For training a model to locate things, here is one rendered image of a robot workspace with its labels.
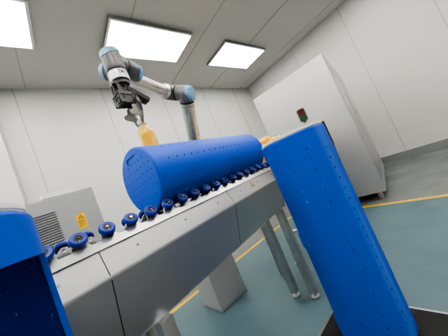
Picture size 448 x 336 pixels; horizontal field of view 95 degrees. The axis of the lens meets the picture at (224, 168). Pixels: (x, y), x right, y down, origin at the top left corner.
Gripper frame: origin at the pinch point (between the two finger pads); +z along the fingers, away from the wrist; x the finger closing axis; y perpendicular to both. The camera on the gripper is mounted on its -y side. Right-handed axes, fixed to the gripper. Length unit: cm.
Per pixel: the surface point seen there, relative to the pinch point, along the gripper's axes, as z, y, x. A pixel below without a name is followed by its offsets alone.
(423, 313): 121, -44, 66
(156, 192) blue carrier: 34.1, 12.1, 9.4
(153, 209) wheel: 39.8, 17.6, 12.1
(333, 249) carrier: 80, -22, 51
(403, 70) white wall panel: -17, -473, 141
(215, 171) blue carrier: 34.2, -20.3, 13.4
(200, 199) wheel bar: 43.8, -4.5, 12.5
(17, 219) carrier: 34, 53, 43
